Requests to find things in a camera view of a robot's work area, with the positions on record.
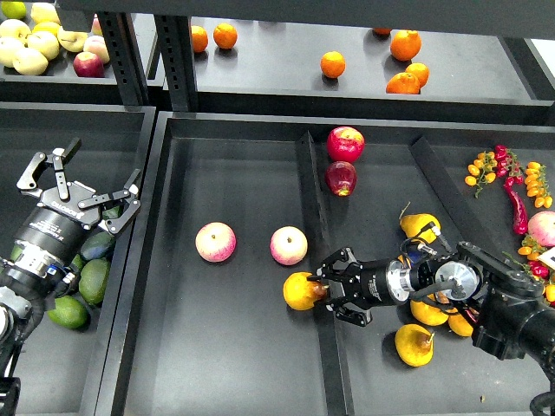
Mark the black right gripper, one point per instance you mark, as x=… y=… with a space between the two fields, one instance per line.
x=380 y=281

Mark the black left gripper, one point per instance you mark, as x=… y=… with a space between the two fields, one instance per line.
x=64 y=215

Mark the yellow pear with brown top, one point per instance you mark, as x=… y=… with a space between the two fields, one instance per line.
x=300 y=293

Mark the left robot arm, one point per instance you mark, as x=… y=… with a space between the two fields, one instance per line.
x=24 y=300

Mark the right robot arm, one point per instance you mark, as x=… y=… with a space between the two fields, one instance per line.
x=503 y=305

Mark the dark green avocado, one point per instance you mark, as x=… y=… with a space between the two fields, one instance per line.
x=112 y=213

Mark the yellow pear upper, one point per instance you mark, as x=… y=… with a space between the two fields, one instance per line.
x=422 y=225

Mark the yellow pear right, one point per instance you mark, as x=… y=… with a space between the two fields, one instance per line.
x=459 y=325

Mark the pink apple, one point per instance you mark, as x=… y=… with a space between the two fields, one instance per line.
x=215 y=242
x=288 y=245
x=541 y=228

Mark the black centre divider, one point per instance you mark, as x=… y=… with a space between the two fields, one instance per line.
x=321 y=216

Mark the dark red apple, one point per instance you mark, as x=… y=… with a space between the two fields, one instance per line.
x=341 y=177

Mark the pink apple left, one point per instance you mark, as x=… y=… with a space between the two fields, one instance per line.
x=215 y=242

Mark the red apple on shelf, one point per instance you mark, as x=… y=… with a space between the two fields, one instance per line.
x=88 y=65

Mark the bright red apple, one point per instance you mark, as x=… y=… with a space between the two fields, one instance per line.
x=345 y=144

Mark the pale yellow apple front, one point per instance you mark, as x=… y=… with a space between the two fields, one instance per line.
x=29 y=62

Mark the yellow tomato cluster left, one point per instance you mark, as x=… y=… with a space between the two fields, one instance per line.
x=481 y=172

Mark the red chili pepper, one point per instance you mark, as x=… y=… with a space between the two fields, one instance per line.
x=520 y=217

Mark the red cherry tomato cluster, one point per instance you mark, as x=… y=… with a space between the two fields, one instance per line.
x=508 y=166

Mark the pink apple far right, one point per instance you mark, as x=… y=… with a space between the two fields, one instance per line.
x=541 y=228

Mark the orange front right shelf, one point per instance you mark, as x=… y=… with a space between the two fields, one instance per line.
x=403 y=83

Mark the orange shelf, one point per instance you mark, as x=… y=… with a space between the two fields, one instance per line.
x=225 y=36
x=403 y=83
x=332 y=64
x=405 y=45

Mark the orange cherry tomato cluster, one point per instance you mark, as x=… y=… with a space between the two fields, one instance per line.
x=537 y=186

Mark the orange centre shelf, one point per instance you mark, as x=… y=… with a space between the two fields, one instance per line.
x=332 y=64

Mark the orange left shelf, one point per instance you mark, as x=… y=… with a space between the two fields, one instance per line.
x=225 y=36

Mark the orange behind front right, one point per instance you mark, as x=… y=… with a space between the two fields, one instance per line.
x=420 y=71

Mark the orange top right shelf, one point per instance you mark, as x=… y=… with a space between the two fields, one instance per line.
x=405 y=45

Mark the black shelf post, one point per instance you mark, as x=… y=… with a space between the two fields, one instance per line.
x=176 y=47

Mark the orange beside post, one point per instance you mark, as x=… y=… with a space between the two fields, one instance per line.
x=199 y=39

